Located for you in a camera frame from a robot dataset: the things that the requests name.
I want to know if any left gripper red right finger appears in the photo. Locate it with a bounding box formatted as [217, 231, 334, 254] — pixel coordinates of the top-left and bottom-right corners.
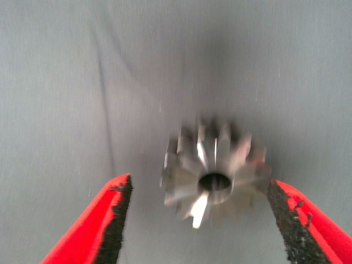
[267, 178, 352, 264]

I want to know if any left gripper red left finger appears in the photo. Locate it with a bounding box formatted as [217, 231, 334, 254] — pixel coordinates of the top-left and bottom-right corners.
[40, 173, 133, 264]

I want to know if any large steel gear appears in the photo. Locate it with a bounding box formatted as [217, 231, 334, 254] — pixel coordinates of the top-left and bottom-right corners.
[159, 118, 273, 229]

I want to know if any dark grey table cloth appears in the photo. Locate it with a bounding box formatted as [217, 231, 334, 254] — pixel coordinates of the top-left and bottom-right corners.
[0, 0, 352, 264]

